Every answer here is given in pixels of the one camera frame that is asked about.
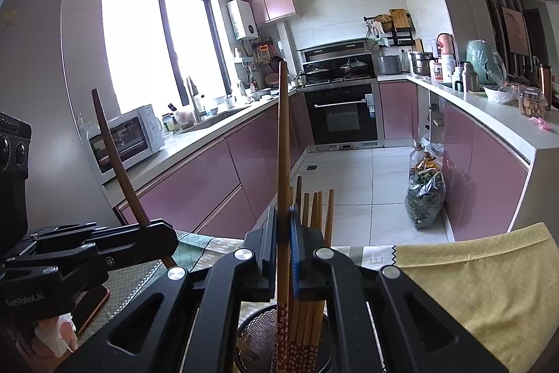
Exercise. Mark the black built-in oven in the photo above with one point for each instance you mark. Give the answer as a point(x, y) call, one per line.
point(345, 115)

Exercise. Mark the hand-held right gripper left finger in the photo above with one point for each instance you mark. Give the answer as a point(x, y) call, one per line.
point(268, 250)

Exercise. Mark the copper tumbler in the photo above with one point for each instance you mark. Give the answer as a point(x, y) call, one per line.
point(545, 78)

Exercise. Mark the wall rack with cutting boards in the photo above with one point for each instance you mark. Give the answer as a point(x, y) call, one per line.
point(399, 21)

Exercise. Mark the beige green patterned tablecloth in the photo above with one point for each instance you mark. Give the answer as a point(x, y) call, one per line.
point(205, 250)

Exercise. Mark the plastic oil bottle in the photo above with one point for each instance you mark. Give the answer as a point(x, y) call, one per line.
point(431, 167)
point(418, 156)

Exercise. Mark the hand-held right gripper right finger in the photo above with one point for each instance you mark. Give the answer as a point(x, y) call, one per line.
point(296, 263)

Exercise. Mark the pink cabinet beside oven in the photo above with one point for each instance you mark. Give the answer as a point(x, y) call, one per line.
point(397, 111)

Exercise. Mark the black integrated stove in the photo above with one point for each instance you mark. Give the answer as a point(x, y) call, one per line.
point(338, 52)

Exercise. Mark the white microwave oven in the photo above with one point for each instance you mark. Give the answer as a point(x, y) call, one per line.
point(126, 141)

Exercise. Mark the grey refrigerator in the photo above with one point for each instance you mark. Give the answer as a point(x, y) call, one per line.
point(43, 71)

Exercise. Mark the white bowl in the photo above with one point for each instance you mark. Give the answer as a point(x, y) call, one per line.
point(500, 94)

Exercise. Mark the white wall water heater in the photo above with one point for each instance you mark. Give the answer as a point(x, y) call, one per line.
point(241, 19)

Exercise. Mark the yellow cloth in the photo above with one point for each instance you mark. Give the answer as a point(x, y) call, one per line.
point(480, 294)

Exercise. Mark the person's left hand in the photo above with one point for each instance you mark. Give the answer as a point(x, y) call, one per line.
point(52, 333)

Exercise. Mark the white kitchen countertop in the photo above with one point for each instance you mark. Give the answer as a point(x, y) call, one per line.
point(502, 124)
point(174, 148)

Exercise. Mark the steel kitchen faucet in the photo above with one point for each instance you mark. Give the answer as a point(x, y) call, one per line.
point(192, 97)

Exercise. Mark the pink cabinets under window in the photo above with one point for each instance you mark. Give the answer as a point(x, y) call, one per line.
point(196, 185)

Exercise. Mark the plastic bag of greens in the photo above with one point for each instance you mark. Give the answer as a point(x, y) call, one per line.
point(426, 198)

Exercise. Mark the pink wrapper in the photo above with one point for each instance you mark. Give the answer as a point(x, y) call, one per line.
point(539, 122)

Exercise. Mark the bundle of wooden chopsticks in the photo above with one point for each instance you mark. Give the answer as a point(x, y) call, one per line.
point(305, 333)

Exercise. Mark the steel thermos bottle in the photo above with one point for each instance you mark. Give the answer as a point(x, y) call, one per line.
point(468, 78)

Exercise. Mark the white plastic bottle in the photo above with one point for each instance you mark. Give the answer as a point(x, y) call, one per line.
point(448, 67)

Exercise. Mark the clear plastic cookie container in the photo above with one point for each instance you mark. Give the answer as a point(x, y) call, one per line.
point(533, 102)

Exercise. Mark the pink peninsula cabinets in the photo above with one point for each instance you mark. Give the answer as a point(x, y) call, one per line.
point(480, 180)

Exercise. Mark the dark smartphone with orange edge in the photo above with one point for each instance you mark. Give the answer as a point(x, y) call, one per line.
point(94, 303)

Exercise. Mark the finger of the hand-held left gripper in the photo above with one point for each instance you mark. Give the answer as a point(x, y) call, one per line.
point(163, 239)
point(78, 263)

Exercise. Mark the kitchen window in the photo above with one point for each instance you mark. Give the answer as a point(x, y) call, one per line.
point(139, 49)

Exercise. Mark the steel stock pot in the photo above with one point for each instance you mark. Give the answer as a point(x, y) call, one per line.
point(421, 62)

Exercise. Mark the hanging utensil rack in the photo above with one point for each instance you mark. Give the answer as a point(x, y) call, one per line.
point(262, 54)

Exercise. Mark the green appliance under plastic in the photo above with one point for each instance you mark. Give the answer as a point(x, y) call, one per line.
point(482, 62)

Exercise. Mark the black mesh utensil holder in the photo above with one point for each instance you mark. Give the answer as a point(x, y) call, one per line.
point(257, 333)

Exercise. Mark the framed wall art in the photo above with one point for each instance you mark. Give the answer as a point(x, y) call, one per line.
point(515, 30)

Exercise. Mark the lidded cooking pot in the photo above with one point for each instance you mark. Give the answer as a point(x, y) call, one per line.
point(353, 66)
point(315, 71)

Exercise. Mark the pink kettle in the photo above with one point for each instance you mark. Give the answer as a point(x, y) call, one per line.
point(445, 45)

